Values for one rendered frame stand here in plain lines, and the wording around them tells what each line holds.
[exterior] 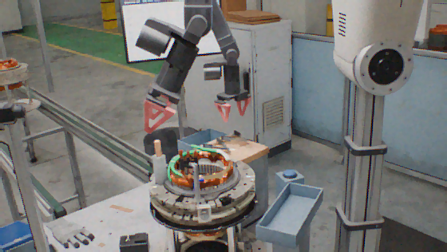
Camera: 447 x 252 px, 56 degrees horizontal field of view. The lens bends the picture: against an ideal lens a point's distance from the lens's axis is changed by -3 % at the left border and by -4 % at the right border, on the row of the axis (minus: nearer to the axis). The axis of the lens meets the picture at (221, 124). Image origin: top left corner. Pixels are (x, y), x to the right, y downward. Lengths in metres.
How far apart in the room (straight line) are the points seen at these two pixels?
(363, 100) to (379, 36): 0.21
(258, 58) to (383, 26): 2.43
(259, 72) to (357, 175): 2.30
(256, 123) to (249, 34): 0.75
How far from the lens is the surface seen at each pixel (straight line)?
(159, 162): 1.25
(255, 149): 1.54
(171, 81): 0.91
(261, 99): 3.61
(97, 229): 1.72
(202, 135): 1.73
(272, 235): 1.13
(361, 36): 1.14
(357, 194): 1.37
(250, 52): 3.45
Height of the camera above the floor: 1.71
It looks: 21 degrees down
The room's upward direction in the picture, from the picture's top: 3 degrees counter-clockwise
